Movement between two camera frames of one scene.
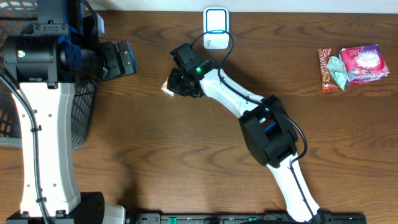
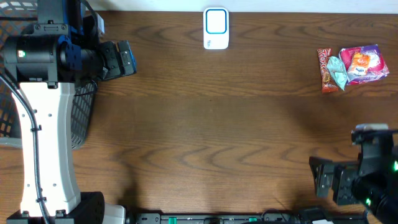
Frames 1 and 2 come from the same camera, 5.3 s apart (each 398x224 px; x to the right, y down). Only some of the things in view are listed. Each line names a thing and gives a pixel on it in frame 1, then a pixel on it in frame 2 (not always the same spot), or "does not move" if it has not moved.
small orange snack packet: [165, 89] -> [360, 63]
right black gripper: [171, 84] -> [325, 175]
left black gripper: [111, 59] does not move
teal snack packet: [338, 70] does not move
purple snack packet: [364, 63] does not move
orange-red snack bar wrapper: [327, 84] does not move
